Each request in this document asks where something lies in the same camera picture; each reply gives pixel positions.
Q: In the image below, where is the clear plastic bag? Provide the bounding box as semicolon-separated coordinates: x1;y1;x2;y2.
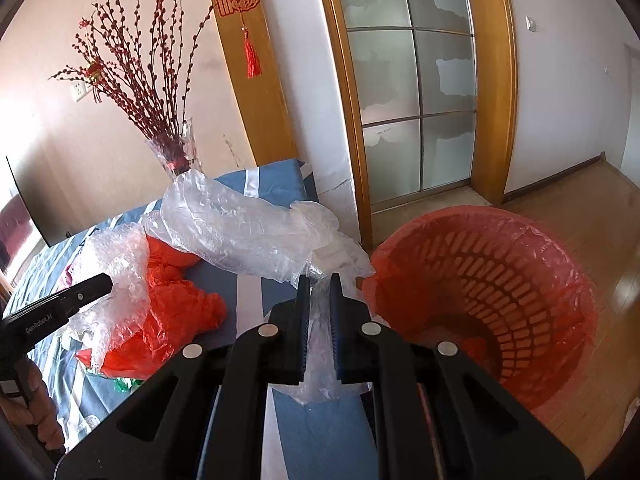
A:
142;170;373;404

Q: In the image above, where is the frosted glass sliding door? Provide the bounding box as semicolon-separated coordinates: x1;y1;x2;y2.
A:
321;0;518;247

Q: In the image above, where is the left hand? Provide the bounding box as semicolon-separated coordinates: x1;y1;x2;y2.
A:
1;361;65;450

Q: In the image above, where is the crumpled red plastic bag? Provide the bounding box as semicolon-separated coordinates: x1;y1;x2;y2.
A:
76;234;228;380

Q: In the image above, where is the red Chinese knot ornament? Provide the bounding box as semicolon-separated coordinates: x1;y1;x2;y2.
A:
216;0;262;79

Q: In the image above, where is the white wall switch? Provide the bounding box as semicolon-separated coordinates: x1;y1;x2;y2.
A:
525;16;537;32

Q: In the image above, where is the red lined trash basket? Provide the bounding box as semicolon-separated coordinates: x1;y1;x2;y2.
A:
362;206;597;410

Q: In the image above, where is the bubble wrap sheet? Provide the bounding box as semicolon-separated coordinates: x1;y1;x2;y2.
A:
68;223;150;375

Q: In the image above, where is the green wrapper scrap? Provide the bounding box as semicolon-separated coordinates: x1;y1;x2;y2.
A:
115;377;143;393

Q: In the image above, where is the glass vase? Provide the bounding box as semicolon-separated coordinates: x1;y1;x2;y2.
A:
146;119;202;181

